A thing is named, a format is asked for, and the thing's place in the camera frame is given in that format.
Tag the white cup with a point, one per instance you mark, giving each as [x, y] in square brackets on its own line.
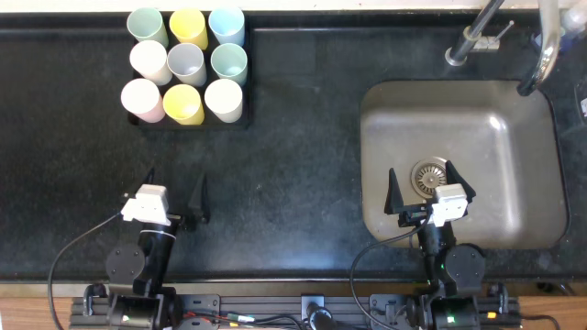
[223, 98]
[149, 59]

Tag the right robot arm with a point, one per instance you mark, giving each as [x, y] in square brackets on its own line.
[458, 266]

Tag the green cup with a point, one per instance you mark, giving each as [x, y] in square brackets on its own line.
[146, 24]
[229, 62]

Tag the pink cup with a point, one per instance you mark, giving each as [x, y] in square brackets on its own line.
[141, 97]

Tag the blue soap bottle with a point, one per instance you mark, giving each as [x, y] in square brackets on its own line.
[572, 23]

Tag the yellow cup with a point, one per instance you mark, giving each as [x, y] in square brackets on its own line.
[188, 25]
[183, 103]

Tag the grey cup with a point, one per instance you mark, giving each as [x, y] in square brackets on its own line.
[185, 62]

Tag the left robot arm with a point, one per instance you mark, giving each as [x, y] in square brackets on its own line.
[153, 256]

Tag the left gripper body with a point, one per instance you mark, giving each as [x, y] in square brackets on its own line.
[182, 222]

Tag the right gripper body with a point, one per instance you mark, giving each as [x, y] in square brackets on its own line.
[416, 214]

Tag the steel tap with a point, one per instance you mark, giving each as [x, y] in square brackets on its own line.
[463, 43]

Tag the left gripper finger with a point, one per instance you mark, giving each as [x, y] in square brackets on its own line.
[200, 201]
[149, 178]

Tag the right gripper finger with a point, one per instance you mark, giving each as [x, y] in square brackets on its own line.
[394, 197]
[455, 176]

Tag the blue cup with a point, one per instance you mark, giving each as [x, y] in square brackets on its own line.
[227, 23]

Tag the mounting rail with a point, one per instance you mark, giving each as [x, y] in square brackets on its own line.
[261, 307]

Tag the black tray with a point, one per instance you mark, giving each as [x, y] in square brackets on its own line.
[246, 110]

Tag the steel sink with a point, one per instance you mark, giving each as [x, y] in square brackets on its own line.
[504, 174]

